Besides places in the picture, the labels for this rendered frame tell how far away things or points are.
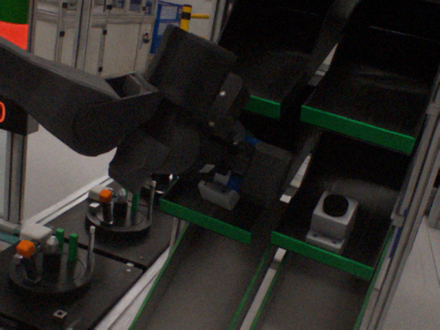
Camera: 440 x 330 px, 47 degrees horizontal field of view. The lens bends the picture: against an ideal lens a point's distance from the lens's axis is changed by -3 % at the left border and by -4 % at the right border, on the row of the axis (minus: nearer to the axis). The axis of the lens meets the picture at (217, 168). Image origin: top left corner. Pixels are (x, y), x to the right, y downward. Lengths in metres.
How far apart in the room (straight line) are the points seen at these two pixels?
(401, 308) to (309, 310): 0.57
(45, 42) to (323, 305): 5.55
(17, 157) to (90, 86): 0.65
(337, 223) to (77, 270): 0.48
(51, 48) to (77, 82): 5.64
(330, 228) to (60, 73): 0.36
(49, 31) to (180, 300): 5.42
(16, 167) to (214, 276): 0.48
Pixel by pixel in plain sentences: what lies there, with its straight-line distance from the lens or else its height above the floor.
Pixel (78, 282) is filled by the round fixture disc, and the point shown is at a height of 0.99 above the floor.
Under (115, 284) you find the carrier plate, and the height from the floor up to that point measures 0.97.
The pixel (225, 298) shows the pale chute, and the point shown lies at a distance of 0.76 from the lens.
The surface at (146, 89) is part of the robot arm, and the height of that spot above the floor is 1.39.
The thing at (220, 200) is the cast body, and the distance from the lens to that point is 0.62.
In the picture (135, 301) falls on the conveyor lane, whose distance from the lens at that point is 0.92.
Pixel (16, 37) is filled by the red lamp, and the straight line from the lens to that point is 0.97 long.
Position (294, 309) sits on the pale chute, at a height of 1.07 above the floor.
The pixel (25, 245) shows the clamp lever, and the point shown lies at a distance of 0.82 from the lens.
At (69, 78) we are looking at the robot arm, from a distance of 0.42.
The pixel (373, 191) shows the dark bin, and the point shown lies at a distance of 0.75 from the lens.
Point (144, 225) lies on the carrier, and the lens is 1.09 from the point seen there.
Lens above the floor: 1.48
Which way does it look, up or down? 19 degrees down
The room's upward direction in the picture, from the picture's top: 11 degrees clockwise
